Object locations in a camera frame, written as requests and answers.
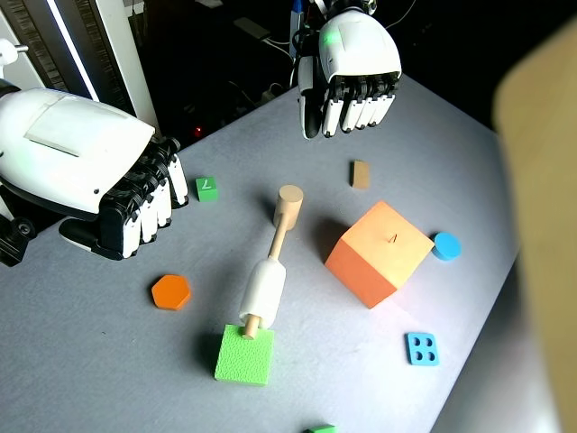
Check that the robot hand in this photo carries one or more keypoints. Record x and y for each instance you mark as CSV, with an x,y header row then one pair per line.
x,y
67,144
360,45

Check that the wooden mallet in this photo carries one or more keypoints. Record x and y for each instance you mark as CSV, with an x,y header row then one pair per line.
x,y
288,207

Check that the large orange foam cube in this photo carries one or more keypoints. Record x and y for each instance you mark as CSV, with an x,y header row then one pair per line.
x,y
383,239

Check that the brown wooden rectangular block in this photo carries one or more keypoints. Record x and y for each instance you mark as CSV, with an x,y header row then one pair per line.
x,y
360,174

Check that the orange hexagon block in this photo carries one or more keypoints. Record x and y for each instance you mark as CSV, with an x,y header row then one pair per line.
x,y
171,292

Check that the blue round disc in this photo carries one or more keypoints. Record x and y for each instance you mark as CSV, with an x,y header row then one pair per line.
x,y
446,245

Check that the blue square block four holes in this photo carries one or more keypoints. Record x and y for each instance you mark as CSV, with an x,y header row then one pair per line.
x,y
422,349

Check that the white power strip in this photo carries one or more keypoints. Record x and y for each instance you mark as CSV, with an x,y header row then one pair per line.
x,y
252,28

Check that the small green cube white mark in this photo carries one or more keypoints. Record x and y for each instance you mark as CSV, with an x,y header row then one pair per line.
x,y
206,189

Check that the grey table cloth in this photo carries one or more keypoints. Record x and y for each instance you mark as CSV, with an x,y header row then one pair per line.
x,y
112,361

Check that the blurred beige panel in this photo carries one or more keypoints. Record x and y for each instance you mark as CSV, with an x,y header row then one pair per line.
x,y
545,203

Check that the green textured foam square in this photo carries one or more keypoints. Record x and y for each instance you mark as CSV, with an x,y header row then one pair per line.
x,y
243,361

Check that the green cube white Y letter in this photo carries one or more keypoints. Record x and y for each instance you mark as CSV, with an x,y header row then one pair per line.
x,y
321,429

